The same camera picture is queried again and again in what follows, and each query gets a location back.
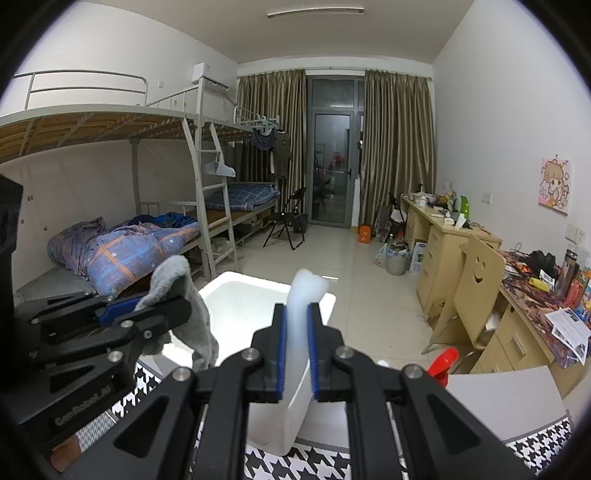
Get blue white box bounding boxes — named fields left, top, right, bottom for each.
left=409, top=241, right=428, bottom=275

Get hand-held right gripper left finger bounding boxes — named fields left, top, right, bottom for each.
left=60, top=302, right=289, bottom=480

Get white cloth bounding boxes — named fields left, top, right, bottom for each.
left=281, top=268, right=331, bottom=403

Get blue plaid blanket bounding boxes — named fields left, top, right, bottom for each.
left=47, top=211, right=202, bottom=297

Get hanging dark clothes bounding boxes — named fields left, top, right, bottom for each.
left=251, top=126, right=279, bottom=153

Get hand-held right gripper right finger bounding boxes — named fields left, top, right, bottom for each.
left=307, top=302, right=539, bottom=480

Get metal bunk bed with ladder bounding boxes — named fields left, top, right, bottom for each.
left=0, top=69, right=242, bottom=296

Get houndstooth table runner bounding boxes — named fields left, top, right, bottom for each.
left=74, top=359, right=576, bottom=480

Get black folding chair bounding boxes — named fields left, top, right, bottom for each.
left=262, top=186, right=308, bottom=251

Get blue plaid bedding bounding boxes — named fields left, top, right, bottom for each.
left=204, top=182, right=281, bottom=214

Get brown thermos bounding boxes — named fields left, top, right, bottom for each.
left=556, top=248, right=581, bottom=297

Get wooden desk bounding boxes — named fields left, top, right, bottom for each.
left=470, top=250, right=591, bottom=408

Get ceiling tube light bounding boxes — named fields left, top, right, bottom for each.
left=267, top=6, right=365, bottom=20

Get printed papers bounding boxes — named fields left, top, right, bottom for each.
left=544, top=306, right=591, bottom=366

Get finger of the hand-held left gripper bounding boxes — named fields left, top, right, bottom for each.
left=15, top=294, right=151, bottom=334
left=31, top=296, right=193, bottom=366

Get white air conditioner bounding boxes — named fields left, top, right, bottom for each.
left=191, top=63, right=232, bottom=91

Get glass balcony door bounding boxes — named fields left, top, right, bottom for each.
left=306, top=78, right=366, bottom=228

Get white lotion bottle red pump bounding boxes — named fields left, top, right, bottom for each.
left=427, top=347, right=461, bottom=389

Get person's left hand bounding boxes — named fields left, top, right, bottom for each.
left=49, top=433, right=92, bottom=472

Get grey bucket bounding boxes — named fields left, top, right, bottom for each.
left=385, top=244, right=413, bottom=277

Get wooden chair with smiley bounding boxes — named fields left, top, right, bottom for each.
left=421, top=232, right=508, bottom=354

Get white hanging bag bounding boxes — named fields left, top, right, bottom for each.
left=201, top=151, right=238, bottom=179

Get cartoon wall poster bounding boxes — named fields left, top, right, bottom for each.
left=537, top=156, right=573, bottom=216

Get wooden drawer cabinet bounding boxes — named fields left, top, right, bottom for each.
left=399, top=193, right=502, bottom=329

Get brown curtain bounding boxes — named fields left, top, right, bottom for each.
left=237, top=69, right=308, bottom=185
left=359, top=69, right=435, bottom=230

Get grey fluffy cloth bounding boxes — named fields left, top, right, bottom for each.
left=135, top=254, right=221, bottom=371

